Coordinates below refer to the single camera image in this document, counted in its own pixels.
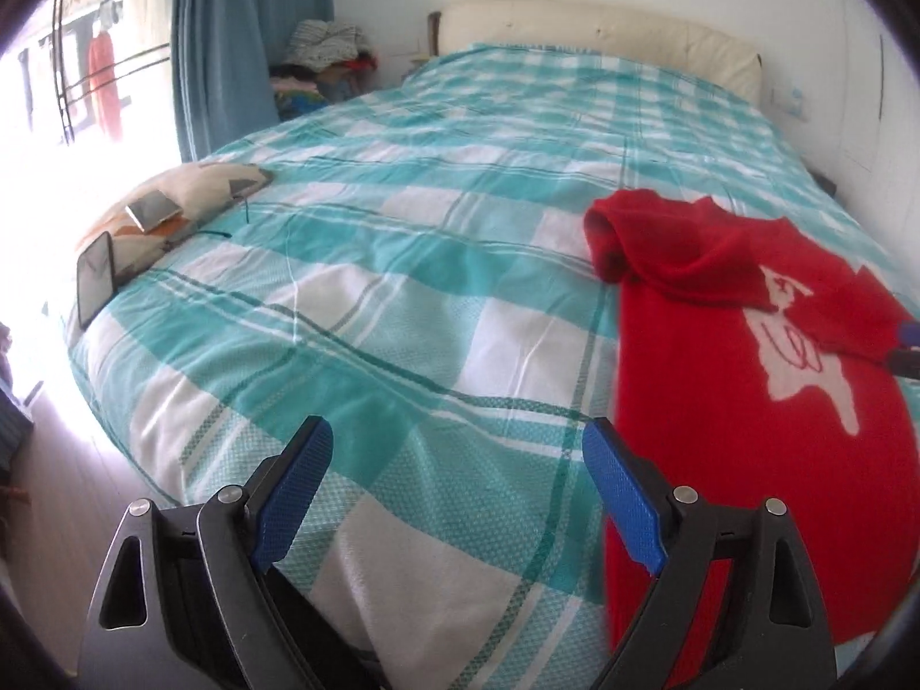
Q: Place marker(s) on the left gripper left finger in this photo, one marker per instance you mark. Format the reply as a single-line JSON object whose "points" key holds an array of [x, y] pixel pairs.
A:
{"points": [[182, 600]]}

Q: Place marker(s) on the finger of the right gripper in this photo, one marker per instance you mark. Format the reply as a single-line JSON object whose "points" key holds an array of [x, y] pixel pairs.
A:
{"points": [[904, 360]]}

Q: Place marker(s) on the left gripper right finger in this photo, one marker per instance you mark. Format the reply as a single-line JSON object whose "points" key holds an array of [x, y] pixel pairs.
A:
{"points": [[769, 627]]}

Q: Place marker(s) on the red knit sweater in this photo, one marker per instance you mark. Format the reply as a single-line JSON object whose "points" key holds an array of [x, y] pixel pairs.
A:
{"points": [[753, 366]]}

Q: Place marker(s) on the pile of clothes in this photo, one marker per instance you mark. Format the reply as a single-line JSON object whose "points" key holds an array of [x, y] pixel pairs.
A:
{"points": [[325, 62]]}

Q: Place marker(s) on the white wardrobe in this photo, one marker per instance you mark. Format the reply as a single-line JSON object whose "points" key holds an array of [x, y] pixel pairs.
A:
{"points": [[877, 174]]}

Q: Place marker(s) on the small silver device on pillow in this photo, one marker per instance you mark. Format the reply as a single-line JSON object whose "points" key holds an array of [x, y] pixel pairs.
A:
{"points": [[151, 210]]}

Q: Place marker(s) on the teal plaid bedspread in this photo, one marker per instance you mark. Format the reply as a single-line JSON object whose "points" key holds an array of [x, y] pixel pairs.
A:
{"points": [[418, 274]]}

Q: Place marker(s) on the patterned beige pillow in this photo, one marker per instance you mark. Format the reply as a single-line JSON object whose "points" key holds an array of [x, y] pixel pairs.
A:
{"points": [[203, 190]]}

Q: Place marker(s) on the red garment hanging outside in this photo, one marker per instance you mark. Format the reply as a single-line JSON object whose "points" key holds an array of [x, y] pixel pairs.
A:
{"points": [[103, 85]]}

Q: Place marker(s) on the blue curtain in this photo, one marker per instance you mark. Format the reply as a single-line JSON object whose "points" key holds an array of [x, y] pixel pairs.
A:
{"points": [[221, 55]]}

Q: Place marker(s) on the wall switch panel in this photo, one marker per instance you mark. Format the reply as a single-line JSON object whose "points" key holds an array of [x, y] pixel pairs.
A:
{"points": [[790, 100]]}

